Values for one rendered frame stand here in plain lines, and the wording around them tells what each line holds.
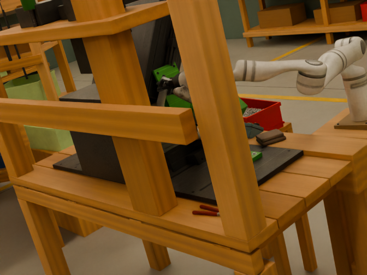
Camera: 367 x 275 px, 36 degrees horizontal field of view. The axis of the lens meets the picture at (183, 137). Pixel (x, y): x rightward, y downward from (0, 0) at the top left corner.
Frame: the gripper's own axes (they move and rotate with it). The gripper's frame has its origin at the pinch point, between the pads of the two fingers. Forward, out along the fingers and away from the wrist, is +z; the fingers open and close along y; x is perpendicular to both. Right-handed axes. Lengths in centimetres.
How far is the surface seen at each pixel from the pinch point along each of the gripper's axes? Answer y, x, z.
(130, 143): 16.4, 31.5, -16.4
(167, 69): -0.4, -10.0, 2.8
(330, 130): -66, -7, -23
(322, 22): -374, -359, 299
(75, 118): 30.2, 24.8, 0.6
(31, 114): 36, 19, 30
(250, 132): -40.1, 1.9, -5.6
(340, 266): -104, 39, -5
